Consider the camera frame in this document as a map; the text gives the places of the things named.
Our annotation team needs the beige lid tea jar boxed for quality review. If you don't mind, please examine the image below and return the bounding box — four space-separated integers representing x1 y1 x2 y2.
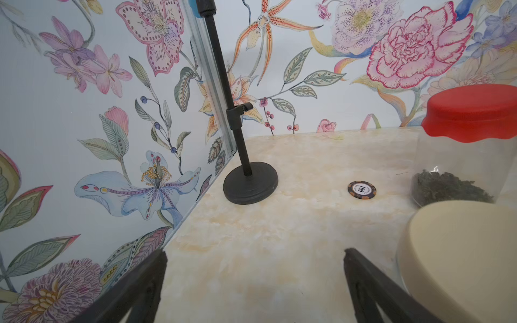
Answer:
397 201 516 322

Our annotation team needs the red lid tea jar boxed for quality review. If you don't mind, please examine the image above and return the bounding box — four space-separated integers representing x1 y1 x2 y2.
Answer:
411 84 516 207

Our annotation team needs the black round-base stand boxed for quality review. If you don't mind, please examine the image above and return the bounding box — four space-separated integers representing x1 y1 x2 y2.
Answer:
196 0 279 205

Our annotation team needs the black poker chip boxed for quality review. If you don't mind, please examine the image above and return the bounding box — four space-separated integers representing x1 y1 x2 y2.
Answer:
347 180 377 200

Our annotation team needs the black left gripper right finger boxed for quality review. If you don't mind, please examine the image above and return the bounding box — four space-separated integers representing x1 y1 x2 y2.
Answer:
343 248 441 322

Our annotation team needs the aluminium corner post left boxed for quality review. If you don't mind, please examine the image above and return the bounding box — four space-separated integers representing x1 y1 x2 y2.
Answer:
182 1 236 157

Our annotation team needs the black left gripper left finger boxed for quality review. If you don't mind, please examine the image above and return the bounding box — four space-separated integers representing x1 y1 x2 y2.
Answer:
72 249 168 322

